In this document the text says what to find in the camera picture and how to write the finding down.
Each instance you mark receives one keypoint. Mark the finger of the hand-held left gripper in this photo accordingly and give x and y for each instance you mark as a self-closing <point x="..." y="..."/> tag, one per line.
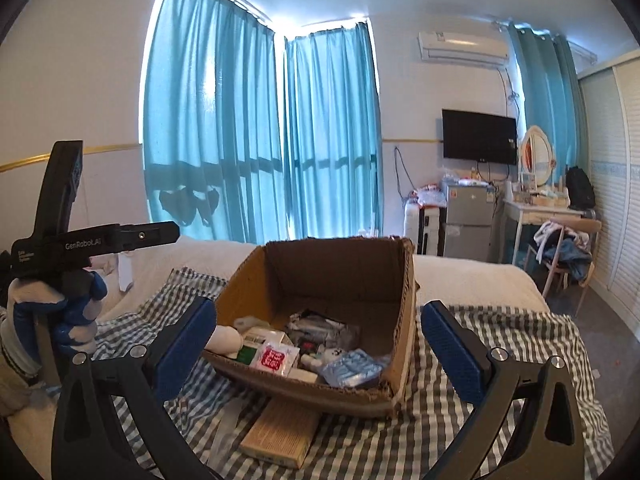
<point x="57" y="185"/>

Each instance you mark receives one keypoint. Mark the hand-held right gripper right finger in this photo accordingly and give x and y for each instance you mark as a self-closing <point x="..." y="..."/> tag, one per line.
<point x="450" y="345"/>

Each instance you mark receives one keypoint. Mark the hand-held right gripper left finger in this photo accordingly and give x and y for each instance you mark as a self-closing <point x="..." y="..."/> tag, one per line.
<point x="185" y="345"/>

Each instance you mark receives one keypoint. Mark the long medicine carton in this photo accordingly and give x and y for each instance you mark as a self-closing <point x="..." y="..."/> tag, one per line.
<point x="280" y="430"/>

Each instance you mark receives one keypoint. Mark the brown cardboard box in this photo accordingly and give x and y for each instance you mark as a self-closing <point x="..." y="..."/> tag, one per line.
<point x="325" y="270"/>

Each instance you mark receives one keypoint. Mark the person's left forearm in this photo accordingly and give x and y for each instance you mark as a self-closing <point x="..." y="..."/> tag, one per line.
<point x="20" y="395"/>

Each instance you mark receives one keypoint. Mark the person's left hand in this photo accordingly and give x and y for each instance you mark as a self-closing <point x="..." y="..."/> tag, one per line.
<point x="75" y="310"/>

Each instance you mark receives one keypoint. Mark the white plastic bag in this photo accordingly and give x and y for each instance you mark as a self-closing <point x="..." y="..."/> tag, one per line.
<point x="125" y="270"/>

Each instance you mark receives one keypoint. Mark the white green carton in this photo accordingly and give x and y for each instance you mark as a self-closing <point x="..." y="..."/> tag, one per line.
<point x="262" y="336"/>

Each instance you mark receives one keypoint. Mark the red white sachet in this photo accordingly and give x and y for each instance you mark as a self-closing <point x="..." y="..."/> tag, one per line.
<point x="272" y="360"/>

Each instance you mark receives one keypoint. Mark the clear plastic wrapper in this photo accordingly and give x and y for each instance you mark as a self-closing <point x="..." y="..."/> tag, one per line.
<point x="227" y="430"/>

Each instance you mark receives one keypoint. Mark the blue plastic packet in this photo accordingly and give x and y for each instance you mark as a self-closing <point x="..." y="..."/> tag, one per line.
<point x="350" y="367"/>

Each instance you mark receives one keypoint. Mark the grey white checkered cloth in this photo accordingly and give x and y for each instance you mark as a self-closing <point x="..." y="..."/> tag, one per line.
<point x="380" y="440"/>

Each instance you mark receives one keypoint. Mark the white suitcase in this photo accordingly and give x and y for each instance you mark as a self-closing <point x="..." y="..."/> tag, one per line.
<point x="415" y="227"/>

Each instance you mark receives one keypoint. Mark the small white box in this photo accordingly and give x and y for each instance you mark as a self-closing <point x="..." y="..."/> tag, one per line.
<point x="304" y="374"/>

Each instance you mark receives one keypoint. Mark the small white bottle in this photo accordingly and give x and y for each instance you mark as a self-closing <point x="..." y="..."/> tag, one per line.
<point x="325" y="355"/>

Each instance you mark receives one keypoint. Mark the silver mini fridge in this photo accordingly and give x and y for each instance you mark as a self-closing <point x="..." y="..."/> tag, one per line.
<point x="467" y="220"/>

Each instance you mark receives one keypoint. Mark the clear plastic packet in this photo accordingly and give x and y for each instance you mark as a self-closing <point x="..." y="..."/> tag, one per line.
<point x="320" y="327"/>

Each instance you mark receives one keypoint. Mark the pile of clothes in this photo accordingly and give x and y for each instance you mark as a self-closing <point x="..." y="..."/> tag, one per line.
<point x="565" y="255"/>

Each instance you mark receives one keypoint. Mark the pile of red white packages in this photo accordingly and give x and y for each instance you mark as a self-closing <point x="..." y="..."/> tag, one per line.
<point x="430" y="195"/>

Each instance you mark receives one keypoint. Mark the white dressing table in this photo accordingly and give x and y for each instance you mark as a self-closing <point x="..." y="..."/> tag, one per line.
<point x="520" y="207"/>

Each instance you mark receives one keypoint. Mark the wide blue curtain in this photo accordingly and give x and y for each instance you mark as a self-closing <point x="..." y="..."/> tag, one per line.
<point x="210" y="110"/>

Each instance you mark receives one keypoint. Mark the wooden chair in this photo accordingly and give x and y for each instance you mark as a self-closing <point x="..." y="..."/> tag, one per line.
<point x="587" y="225"/>

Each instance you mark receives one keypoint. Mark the black backpack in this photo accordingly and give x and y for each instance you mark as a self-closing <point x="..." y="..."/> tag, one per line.
<point x="580" y="187"/>

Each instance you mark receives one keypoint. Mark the oval white vanity mirror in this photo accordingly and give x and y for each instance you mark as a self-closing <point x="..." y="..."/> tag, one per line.
<point x="539" y="152"/>

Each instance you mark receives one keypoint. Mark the narrow blue curtain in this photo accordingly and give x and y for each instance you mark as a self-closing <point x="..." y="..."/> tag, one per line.
<point x="330" y="135"/>

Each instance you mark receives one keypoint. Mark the white sliding door wardrobe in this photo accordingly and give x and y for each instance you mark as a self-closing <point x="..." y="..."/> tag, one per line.
<point x="615" y="160"/>

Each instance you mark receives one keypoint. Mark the blue curtain beside wardrobe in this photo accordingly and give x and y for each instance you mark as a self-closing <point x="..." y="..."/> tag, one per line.
<point x="550" y="110"/>

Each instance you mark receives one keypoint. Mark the white air conditioner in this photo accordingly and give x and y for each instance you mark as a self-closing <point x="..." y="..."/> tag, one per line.
<point x="462" y="47"/>

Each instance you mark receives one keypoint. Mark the black wall television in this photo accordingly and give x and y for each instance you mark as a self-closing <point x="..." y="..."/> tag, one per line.
<point x="477" y="135"/>

